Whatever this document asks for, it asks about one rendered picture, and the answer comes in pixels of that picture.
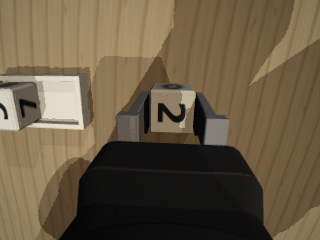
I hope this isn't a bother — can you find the white shallow tray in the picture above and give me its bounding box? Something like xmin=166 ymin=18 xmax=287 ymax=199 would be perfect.
xmin=0 ymin=73 xmax=91 ymax=130

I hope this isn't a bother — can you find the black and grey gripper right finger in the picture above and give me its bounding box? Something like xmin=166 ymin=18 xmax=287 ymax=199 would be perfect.
xmin=193 ymin=93 xmax=229 ymax=145

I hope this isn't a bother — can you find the tan wooden cube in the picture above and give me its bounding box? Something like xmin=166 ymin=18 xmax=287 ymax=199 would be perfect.
xmin=0 ymin=82 xmax=42 ymax=131
xmin=149 ymin=83 xmax=196 ymax=134

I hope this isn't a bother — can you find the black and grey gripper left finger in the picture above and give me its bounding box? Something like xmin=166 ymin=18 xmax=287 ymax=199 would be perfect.
xmin=116 ymin=91 xmax=150 ymax=142

